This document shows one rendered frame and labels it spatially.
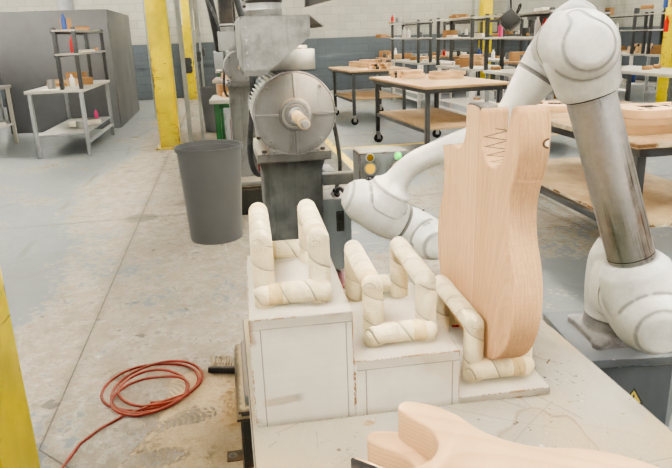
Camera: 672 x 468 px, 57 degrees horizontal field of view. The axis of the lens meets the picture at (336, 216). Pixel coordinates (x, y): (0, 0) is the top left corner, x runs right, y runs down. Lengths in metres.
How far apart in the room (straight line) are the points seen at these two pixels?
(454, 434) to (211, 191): 3.95
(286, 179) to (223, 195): 2.54
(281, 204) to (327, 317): 1.25
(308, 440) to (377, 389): 0.12
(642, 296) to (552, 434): 0.58
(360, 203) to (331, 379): 0.65
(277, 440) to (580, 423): 0.43
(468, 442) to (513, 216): 0.32
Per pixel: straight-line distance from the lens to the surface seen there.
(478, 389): 1.02
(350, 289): 1.10
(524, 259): 0.90
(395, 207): 1.50
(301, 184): 2.10
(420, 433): 0.79
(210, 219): 4.65
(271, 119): 1.89
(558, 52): 1.30
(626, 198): 1.42
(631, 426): 1.02
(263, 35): 1.59
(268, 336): 0.89
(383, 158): 1.95
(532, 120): 0.85
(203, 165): 4.54
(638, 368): 1.73
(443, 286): 1.10
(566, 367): 1.13
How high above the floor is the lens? 1.48
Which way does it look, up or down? 16 degrees down
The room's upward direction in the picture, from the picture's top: 2 degrees counter-clockwise
